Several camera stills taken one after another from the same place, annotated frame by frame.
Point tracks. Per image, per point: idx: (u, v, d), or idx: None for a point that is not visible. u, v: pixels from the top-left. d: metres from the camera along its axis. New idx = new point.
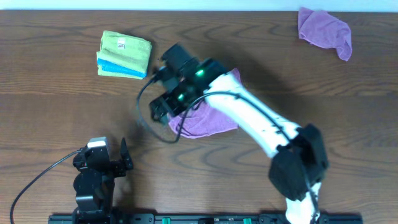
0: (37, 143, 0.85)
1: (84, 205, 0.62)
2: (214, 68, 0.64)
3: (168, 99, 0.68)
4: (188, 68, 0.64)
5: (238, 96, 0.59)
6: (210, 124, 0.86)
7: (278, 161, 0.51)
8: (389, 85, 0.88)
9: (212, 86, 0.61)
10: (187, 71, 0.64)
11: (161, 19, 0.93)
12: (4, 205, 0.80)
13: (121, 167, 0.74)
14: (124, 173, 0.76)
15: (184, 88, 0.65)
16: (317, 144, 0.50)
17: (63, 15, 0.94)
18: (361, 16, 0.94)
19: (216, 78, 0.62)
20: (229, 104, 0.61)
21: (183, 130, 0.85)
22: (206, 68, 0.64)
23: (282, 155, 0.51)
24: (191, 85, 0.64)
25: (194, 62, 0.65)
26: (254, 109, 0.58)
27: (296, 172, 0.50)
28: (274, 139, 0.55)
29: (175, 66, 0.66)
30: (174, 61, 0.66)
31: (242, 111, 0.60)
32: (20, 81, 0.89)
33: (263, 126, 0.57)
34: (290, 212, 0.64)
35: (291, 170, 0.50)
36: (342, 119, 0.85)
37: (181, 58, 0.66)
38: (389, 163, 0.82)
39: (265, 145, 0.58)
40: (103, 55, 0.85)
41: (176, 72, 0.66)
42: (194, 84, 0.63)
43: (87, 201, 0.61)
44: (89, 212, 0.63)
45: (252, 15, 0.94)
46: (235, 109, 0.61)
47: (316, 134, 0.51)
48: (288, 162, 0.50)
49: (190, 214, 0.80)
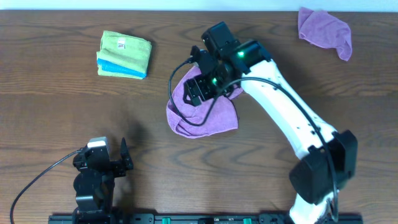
0: (37, 143, 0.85)
1: (84, 206, 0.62)
2: (256, 51, 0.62)
3: (203, 81, 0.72)
4: (227, 48, 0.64)
5: (279, 86, 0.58)
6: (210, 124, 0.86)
7: (312, 162, 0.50)
8: (390, 85, 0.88)
9: (252, 71, 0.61)
10: (226, 51, 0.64)
11: (161, 19, 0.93)
12: (4, 205, 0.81)
13: (121, 168, 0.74)
14: (124, 173, 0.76)
15: (221, 68, 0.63)
16: (351, 149, 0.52)
17: (63, 15, 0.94)
18: (361, 16, 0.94)
19: (257, 62, 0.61)
20: (267, 92, 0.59)
21: (183, 130, 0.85)
22: (248, 50, 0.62)
23: (316, 157, 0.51)
24: (229, 65, 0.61)
25: (235, 44, 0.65)
26: (292, 104, 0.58)
27: (324, 172, 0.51)
28: (309, 137, 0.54)
29: (214, 45, 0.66)
30: (214, 40, 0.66)
31: (277, 102, 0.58)
32: (20, 81, 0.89)
33: (298, 122, 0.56)
34: (295, 210, 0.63)
35: (321, 173, 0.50)
36: (342, 119, 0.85)
37: (222, 38, 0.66)
38: (389, 163, 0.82)
39: (293, 142, 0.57)
40: (103, 55, 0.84)
41: (216, 51, 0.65)
42: (234, 62, 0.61)
43: (87, 201, 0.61)
44: (89, 212, 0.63)
45: (252, 15, 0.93)
46: (270, 98, 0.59)
47: (352, 144, 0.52)
48: (321, 163, 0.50)
49: (190, 214, 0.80)
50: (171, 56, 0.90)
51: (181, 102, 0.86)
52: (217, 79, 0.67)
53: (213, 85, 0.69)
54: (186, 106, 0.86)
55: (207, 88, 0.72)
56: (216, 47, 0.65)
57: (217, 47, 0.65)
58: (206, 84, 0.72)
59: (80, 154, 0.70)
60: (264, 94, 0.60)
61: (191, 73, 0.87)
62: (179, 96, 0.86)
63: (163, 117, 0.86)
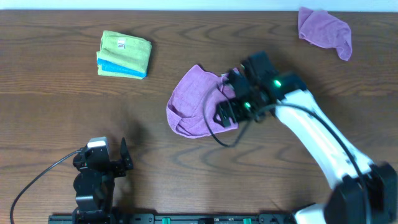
0: (37, 143, 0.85)
1: (84, 206, 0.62)
2: (293, 84, 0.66)
3: (236, 104, 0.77)
4: (265, 78, 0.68)
5: (313, 114, 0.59)
6: (210, 124, 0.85)
7: (347, 190, 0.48)
8: (390, 85, 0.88)
9: (287, 98, 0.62)
10: (264, 79, 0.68)
11: (161, 19, 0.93)
12: (4, 205, 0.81)
13: (121, 167, 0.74)
14: (124, 173, 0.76)
15: (258, 95, 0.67)
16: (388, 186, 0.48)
17: (63, 15, 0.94)
18: (361, 16, 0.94)
19: (293, 92, 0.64)
20: (302, 119, 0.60)
21: (183, 131, 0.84)
22: (285, 82, 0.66)
23: (352, 185, 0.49)
24: (265, 94, 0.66)
25: (273, 74, 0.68)
26: (327, 132, 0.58)
27: (360, 207, 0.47)
28: (344, 167, 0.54)
29: (253, 73, 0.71)
30: (253, 68, 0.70)
31: (311, 129, 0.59)
32: (20, 81, 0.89)
33: (332, 150, 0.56)
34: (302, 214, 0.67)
35: (357, 203, 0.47)
36: (342, 119, 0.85)
37: (263, 67, 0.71)
38: (390, 163, 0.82)
39: (328, 169, 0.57)
40: (103, 54, 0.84)
41: (254, 80, 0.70)
42: (272, 91, 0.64)
43: (87, 202, 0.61)
44: (89, 212, 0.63)
45: (252, 15, 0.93)
46: (304, 125, 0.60)
47: (393, 178, 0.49)
48: (353, 195, 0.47)
49: (190, 214, 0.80)
50: (172, 56, 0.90)
51: (181, 102, 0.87)
52: (250, 106, 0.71)
53: (245, 109, 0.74)
54: (186, 106, 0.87)
55: (239, 111, 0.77)
56: (254, 74, 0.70)
57: (256, 75, 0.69)
58: (239, 107, 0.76)
59: (80, 154, 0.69)
60: (297, 119, 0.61)
61: (191, 74, 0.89)
62: (178, 96, 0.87)
63: (163, 117, 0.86)
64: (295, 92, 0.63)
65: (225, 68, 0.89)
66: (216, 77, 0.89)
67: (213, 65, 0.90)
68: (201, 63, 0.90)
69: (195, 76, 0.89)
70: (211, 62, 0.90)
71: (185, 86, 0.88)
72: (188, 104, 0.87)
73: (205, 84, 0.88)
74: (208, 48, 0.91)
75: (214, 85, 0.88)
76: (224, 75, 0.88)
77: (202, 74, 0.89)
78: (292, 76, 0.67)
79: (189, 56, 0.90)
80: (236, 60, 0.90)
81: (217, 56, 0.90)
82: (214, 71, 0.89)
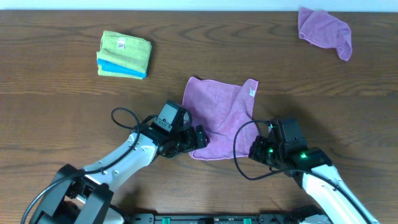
0: (38, 144, 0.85)
1: (168, 112, 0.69)
2: (318, 159, 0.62)
3: (264, 144, 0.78)
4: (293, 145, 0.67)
5: (337, 186, 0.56)
6: (230, 146, 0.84)
7: None
8: (390, 85, 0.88)
9: (314, 170, 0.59)
10: (292, 149, 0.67)
11: (161, 19, 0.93)
12: (6, 205, 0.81)
13: (192, 139, 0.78)
14: (188, 145, 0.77)
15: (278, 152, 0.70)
16: None
17: (62, 15, 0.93)
18: (362, 15, 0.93)
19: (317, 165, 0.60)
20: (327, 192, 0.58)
21: (201, 156, 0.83)
22: (313, 156, 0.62)
23: None
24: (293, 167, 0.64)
25: (300, 142, 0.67)
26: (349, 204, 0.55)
27: None
28: None
29: (280, 136, 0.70)
30: (282, 133, 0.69)
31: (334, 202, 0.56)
32: (20, 81, 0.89)
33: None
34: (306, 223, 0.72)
35: None
36: (342, 119, 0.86)
37: (291, 133, 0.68)
38: (389, 163, 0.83)
39: None
40: (103, 54, 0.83)
41: (282, 142, 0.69)
42: (296, 160, 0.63)
43: (172, 111, 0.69)
44: (163, 121, 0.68)
45: (252, 15, 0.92)
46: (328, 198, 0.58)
47: None
48: None
49: (190, 214, 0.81)
50: (171, 56, 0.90)
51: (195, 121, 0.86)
52: (272, 153, 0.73)
53: (267, 155, 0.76)
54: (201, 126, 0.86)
55: (262, 152, 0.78)
56: (282, 139, 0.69)
57: (283, 140, 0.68)
58: (265, 148, 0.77)
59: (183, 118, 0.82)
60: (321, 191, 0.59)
61: (189, 88, 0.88)
62: None
63: None
64: (324, 168, 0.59)
65: (225, 68, 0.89)
66: (229, 94, 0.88)
67: (213, 65, 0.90)
68: (201, 63, 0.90)
69: (194, 89, 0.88)
70: (211, 62, 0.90)
71: (189, 102, 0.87)
72: (204, 122, 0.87)
73: (221, 102, 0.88)
74: (208, 48, 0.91)
75: (227, 100, 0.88)
76: (237, 91, 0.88)
77: (201, 84, 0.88)
78: (319, 150, 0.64)
79: (189, 56, 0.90)
80: (236, 60, 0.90)
81: (217, 57, 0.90)
82: (214, 71, 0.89)
